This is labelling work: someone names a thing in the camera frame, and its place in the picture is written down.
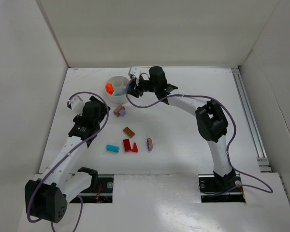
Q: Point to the white round divided container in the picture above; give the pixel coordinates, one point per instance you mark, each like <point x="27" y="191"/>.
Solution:
<point x="119" y="84"/>

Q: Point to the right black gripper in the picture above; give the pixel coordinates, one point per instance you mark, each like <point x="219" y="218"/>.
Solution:
<point x="137" y="86"/>

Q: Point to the brown flat lego plate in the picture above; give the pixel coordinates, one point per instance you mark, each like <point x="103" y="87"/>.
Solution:
<point x="128" y="132"/>

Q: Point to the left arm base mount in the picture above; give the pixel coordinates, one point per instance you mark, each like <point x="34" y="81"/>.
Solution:
<point x="102" y="193"/>

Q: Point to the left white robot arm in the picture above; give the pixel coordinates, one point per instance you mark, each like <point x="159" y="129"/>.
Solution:
<point x="47" y="197"/>

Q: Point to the aluminium rail right side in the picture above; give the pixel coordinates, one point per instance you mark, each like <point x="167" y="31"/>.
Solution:
<point x="262" y="159"/>

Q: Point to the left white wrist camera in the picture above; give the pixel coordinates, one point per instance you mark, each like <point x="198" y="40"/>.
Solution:
<point x="76" y="104"/>

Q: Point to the red sloped lego piece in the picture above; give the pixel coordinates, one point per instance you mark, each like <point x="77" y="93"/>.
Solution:
<point x="135" y="148"/>

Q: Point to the purple brown lego assembly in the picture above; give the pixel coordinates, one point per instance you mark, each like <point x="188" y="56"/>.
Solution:
<point x="119" y="111"/>

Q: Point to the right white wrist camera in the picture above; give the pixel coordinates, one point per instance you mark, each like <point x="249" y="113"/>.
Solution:
<point x="134" y="72"/>

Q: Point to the long teal lego brick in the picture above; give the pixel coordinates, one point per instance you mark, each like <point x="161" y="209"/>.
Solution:
<point x="113" y="148"/>

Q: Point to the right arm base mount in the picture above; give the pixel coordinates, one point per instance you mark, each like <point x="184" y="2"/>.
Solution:
<point x="212" y="192"/>

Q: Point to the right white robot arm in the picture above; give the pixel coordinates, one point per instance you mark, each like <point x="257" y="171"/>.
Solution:
<point x="209" y="113"/>

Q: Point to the orange lego brick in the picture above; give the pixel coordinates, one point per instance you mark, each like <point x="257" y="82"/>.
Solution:
<point x="109" y="88"/>

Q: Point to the red rectangular lego brick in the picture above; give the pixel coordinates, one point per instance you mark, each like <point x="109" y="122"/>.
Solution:
<point x="127" y="145"/>

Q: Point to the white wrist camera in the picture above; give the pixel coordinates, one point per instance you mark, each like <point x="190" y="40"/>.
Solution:
<point x="76" y="104"/>
<point x="134" y="72"/>

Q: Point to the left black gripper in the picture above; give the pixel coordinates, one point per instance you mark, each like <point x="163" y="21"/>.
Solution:
<point x="96" y="100"/>

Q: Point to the purple oval lego plate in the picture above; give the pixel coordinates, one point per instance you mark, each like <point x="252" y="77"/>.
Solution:
<point x="149" y="144"/>

